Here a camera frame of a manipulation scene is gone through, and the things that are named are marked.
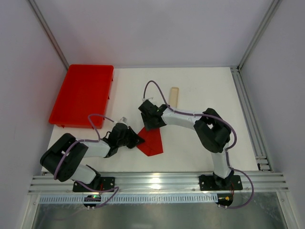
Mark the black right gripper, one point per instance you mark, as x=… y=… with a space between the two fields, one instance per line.
x=150 y=120

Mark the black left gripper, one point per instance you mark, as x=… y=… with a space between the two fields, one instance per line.
x=130 y=137

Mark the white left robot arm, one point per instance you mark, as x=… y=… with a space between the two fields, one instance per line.
x=63 y=158

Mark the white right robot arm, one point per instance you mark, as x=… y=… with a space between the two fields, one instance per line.
x=213 y=133

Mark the beige utensil holder tray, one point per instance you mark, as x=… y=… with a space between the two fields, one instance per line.
x=173 y=97

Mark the red plastic tray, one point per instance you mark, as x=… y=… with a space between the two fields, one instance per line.
x=84 y=91

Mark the left black controller board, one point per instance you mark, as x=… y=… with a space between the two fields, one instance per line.
x=91 y=201

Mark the black controller board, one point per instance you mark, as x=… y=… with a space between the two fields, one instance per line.
x=224 y=200
x=91 y=201

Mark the right black controller board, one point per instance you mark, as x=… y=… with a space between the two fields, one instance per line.
x=224 y=200

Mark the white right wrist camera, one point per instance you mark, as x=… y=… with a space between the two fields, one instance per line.
x=150 y=99

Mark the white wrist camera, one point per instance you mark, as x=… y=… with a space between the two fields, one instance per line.
x=123 y=120
x=150 y=99

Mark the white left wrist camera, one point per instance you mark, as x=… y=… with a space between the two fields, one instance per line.
x=123 y=120

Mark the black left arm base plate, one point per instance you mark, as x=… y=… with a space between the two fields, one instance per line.
x=99 y=184

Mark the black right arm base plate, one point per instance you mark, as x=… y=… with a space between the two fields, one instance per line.
x=214 y=183

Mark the white slotted cable duct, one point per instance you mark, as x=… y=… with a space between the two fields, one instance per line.
x=133 y=198

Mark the aluminium front rail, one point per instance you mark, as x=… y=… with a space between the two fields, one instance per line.
x=172 y=182

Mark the aluminium rail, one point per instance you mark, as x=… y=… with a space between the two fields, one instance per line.
x=172 y=182
x=256 y=138

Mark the aluminium right side rail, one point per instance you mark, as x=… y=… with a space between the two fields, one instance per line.
x=256 y=138

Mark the left aluminium corner post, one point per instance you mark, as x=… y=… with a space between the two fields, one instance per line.
x=45 y=27

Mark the aluminium corner post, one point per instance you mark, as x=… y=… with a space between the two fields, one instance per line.
x=266 y=19
x=45 y=27

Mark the right aluminium corner post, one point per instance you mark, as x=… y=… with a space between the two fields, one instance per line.
x=266 y=19

